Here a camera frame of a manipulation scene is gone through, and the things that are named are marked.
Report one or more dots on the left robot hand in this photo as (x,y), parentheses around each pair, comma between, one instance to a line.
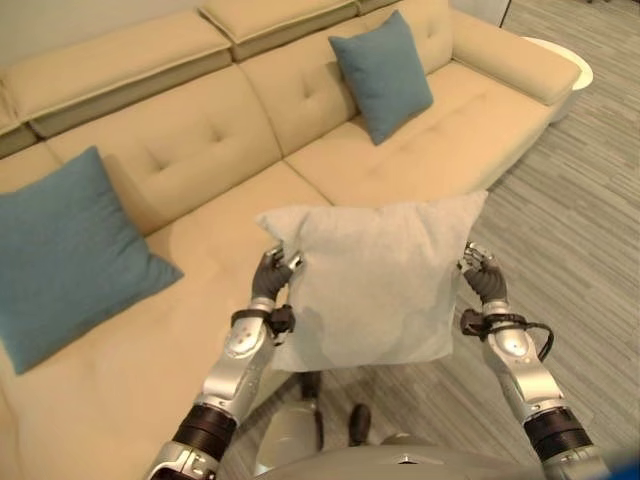
(270,277)

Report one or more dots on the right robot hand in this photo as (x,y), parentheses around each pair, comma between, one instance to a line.
(487,280)

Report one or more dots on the light grey cushion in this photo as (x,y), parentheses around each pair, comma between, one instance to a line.
(375,285)

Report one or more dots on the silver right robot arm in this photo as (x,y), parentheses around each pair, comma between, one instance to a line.
(530,380)

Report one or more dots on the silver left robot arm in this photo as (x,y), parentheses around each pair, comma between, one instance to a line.
(230,380)

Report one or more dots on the beige leather sofa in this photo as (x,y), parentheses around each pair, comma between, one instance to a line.
(210,165)

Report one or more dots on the silver robot body and legs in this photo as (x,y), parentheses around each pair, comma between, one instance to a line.
(350,450)

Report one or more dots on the large blue cushion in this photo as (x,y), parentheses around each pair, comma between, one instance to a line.
(65,260)

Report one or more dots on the white round side table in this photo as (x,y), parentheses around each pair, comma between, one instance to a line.
(575,70)

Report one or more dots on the small blue cushion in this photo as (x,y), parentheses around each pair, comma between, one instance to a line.
(382,75)

